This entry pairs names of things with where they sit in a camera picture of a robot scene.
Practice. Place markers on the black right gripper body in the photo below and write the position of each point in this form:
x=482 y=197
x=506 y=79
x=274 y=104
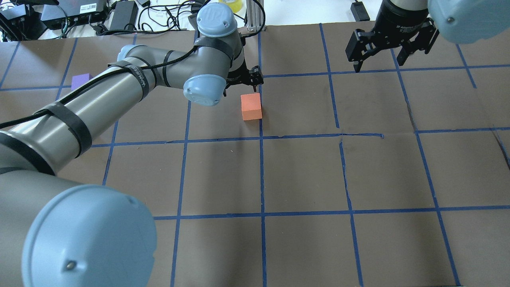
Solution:
x=399 y=22

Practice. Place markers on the black power adapter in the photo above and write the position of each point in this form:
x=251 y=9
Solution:
x=124 y=15

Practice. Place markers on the yellow tape roll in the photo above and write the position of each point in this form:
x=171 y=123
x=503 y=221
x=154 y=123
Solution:
x=235 y=5

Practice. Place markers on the purple foam block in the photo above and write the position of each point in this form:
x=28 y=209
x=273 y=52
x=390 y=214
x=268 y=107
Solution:
x=79 y=80

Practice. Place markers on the aluminium frame post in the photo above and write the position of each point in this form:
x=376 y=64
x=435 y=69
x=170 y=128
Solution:
x=255 y=15

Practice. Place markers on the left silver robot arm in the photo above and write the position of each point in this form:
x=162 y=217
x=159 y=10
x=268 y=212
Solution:
x=57 y=232

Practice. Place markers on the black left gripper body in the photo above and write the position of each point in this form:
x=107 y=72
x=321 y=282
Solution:
x=242 y=75

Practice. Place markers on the orange foam block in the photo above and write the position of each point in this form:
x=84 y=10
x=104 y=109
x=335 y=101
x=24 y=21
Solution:
x=251 y=106

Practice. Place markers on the black power brick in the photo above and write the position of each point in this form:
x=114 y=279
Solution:
x=359 y=11

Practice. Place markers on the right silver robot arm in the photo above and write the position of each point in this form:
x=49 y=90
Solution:
x=467 y=21

